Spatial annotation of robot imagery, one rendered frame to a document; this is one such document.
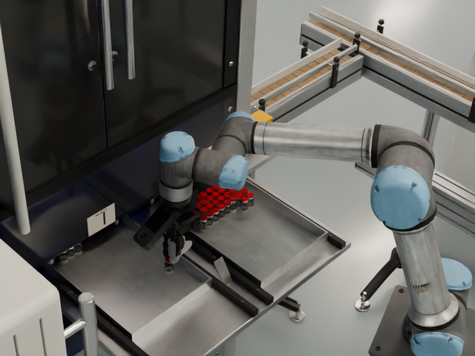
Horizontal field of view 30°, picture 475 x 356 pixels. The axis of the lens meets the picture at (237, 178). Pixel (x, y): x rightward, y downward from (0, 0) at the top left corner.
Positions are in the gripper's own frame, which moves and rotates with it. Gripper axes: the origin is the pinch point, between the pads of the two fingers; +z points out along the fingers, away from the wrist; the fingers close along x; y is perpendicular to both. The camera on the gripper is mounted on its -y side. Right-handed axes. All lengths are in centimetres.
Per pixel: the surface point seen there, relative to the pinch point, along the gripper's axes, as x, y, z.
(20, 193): 11.9, -30.0, -30.0
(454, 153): 25, 179, 77
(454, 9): 122, 324, 104
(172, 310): -7.0, -4.2, 9.6
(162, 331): -9.3, -9.2, 11.4
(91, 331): -36, -46, -43
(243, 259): -4.6, 21.8, 11.4
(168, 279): 2.7, 2.7, 11.6
